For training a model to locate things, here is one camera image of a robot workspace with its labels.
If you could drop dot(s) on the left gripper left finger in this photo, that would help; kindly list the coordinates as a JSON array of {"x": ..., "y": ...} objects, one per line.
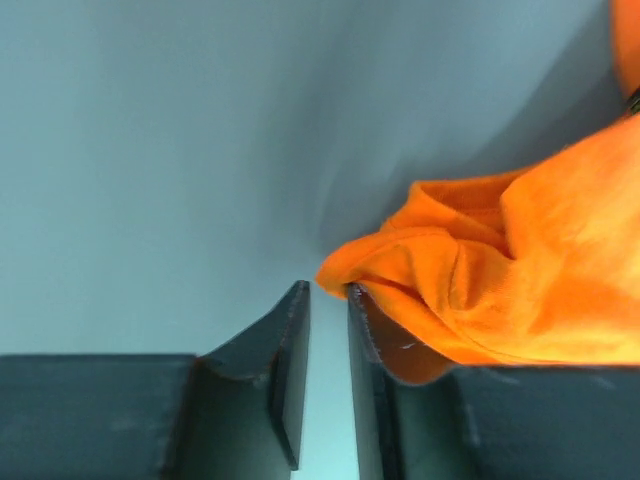
[{"x": 234, "y": 413}]

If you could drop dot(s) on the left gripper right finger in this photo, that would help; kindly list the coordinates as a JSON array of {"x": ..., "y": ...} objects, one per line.
[{"x": 483, "y": 422}]

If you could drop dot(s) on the orange t shirt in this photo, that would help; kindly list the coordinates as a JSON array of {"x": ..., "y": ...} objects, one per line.
[{"x": 534, "y": 267}]

